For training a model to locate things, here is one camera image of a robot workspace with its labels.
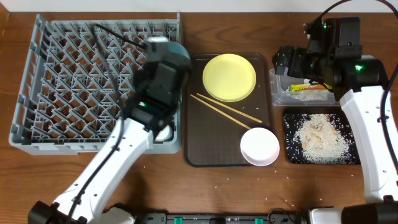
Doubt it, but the light blue bowl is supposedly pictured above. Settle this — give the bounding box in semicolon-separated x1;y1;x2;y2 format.
169;42;190;59

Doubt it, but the green snack wrapper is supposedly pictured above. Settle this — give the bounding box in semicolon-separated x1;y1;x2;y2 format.
288;83;326;92

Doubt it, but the white cup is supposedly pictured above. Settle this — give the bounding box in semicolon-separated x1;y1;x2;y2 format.
155;125;174;142

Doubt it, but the white tissue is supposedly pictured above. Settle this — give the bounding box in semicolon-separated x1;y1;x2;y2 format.
290;90;329;101

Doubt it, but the yellow plate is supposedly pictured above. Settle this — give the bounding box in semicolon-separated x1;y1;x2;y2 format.
202;54;257;102

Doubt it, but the wooden chopstick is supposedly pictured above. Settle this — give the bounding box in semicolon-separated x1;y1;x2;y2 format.
190;95;251;129
197;93;262;123

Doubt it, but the pink bowl with rice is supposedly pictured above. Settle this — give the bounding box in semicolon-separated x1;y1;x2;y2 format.
239;128;280;167

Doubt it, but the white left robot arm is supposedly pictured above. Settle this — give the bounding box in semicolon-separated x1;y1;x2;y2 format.
27;41;192;223

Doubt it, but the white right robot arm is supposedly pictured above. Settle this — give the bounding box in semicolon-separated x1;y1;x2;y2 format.
272;17;397;223

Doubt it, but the grey dishwasher rack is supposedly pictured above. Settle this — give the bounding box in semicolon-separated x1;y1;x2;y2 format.
9;16;182;155

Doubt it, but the black waste tray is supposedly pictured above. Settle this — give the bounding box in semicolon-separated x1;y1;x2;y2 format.
282;106;361;166

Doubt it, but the clear plastic bin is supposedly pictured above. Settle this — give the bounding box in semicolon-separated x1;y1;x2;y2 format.
269;54;382;107

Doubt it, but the dark brown serving tray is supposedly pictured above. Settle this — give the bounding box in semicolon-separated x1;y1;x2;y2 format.
183;53;274;167

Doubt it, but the spilled white rice pile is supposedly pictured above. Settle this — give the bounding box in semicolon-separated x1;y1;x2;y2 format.
285;113;355;165

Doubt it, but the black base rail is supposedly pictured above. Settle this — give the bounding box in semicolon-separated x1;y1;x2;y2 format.
136;210;309;224

